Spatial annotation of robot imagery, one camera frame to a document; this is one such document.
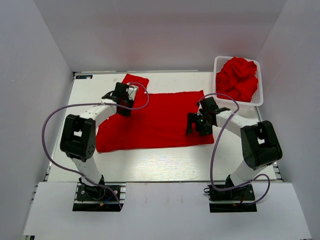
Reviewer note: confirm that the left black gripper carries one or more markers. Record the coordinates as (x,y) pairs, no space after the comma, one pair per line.
(125,113)

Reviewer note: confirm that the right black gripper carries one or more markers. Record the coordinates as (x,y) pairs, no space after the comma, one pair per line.
(193,117)

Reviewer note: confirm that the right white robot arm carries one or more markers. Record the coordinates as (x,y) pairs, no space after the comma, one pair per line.
(259,143)

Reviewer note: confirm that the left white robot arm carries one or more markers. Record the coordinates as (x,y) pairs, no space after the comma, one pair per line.
(78,140)

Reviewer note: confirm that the blue table label sticker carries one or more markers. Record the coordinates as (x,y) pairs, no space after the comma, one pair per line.
(83,77)

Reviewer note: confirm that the red t shirt pile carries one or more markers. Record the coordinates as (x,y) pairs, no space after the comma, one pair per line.
(237,80)

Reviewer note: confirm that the white plastic basket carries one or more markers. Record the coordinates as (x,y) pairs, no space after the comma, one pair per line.
(257,98)

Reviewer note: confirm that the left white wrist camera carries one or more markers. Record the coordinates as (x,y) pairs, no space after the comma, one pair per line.
(132,91)

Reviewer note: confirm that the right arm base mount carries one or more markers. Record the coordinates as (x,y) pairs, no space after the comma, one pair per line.
(240,200)

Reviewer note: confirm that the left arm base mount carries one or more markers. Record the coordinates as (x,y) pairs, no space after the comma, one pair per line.
(96,199)

